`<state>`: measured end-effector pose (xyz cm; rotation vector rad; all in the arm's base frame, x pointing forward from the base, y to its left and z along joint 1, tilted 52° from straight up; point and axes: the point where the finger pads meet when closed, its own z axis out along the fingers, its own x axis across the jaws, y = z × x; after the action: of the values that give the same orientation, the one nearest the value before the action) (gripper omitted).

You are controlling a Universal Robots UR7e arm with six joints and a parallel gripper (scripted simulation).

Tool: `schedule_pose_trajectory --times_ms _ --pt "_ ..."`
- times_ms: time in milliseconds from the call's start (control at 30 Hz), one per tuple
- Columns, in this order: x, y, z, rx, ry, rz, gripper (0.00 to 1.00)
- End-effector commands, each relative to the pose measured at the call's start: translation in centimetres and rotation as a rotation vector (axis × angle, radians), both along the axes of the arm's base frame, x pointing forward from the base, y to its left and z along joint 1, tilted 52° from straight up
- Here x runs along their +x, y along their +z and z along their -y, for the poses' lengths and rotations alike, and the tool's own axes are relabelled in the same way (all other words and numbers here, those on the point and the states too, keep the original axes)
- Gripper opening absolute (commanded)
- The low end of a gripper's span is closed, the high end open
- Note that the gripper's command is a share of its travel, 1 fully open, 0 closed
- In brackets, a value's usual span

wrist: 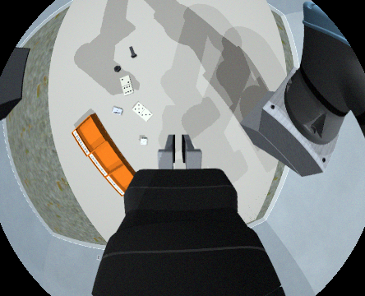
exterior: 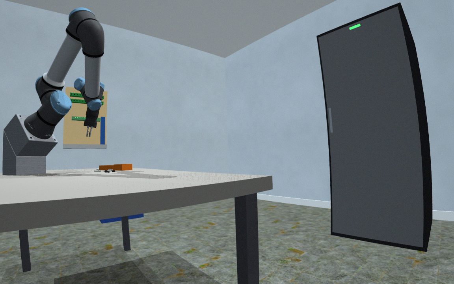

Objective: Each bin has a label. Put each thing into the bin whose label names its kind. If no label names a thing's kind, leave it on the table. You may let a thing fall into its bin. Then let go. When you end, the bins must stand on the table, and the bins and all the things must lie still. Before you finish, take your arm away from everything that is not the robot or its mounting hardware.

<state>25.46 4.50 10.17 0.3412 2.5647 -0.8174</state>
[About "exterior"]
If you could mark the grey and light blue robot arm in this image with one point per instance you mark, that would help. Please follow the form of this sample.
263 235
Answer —
84 31

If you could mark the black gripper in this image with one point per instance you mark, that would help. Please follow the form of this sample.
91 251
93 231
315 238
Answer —
91 119

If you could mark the orange rack of labelled bins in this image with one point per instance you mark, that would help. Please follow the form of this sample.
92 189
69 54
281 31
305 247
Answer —
119 167

